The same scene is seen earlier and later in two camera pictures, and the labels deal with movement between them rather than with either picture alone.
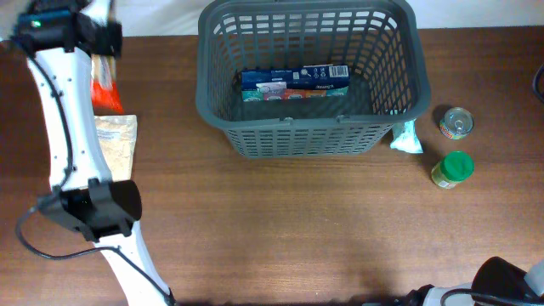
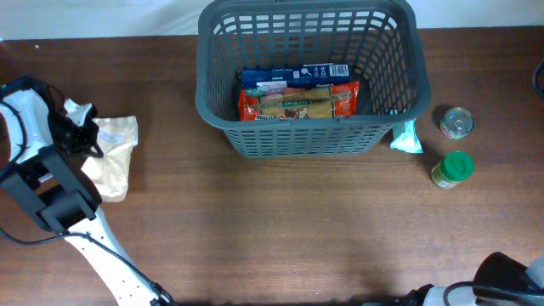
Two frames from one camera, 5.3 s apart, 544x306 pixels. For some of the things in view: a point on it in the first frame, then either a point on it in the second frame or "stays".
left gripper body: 110,36 → 71,137
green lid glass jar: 455,167 stays
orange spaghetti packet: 104,87 → 304,101
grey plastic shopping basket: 383,42 stays
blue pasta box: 322,80 stays
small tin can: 456,123 stays
